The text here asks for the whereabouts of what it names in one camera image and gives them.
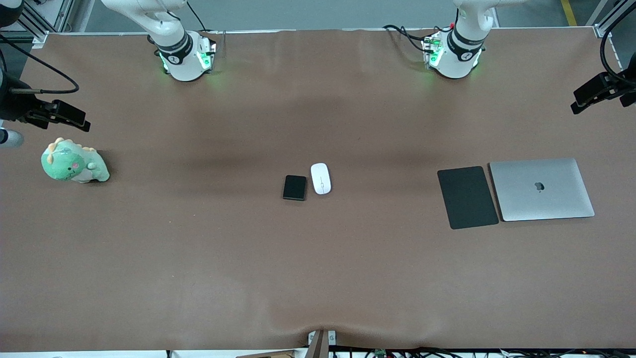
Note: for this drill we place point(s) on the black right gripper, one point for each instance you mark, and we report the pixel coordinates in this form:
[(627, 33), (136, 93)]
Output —
[(16, 105)]

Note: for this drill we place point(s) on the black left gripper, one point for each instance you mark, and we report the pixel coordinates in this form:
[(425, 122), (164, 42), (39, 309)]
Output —
[(612, 85)]

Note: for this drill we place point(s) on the black phone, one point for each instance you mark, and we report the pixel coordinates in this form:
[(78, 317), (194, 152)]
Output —
[(295, 188)]

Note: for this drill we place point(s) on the white computer mouse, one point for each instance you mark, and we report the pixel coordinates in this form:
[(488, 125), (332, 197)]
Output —
[(321, 179)]

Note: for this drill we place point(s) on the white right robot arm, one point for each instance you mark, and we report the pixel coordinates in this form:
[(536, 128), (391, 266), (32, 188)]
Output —
[(179, 49)]

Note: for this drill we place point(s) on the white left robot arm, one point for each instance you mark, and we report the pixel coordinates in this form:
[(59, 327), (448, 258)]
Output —
[(462, 57)]

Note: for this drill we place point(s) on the black mouse pad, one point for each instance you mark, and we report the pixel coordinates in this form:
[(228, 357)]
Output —
[(467, 199)]

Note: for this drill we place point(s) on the green dinosaur plush toy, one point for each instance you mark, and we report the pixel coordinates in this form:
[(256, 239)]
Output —
[(64, 166)]

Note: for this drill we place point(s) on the silver laptop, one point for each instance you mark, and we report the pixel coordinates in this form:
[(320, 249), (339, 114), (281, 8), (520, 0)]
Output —
[(541, 204)]

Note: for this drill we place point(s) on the brown table cover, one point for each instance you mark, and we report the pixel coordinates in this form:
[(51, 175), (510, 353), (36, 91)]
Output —
[(318, 273)]

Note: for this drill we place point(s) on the small green circuit board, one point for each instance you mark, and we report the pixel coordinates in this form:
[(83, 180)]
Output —
[(380, 353)]

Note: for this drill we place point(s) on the aluminium frame post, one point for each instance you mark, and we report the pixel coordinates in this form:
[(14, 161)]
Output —
[(35, 25), (602, 31)]

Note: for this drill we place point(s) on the metal table edge bracket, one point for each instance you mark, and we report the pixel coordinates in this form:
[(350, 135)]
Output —
[(318, 345)]

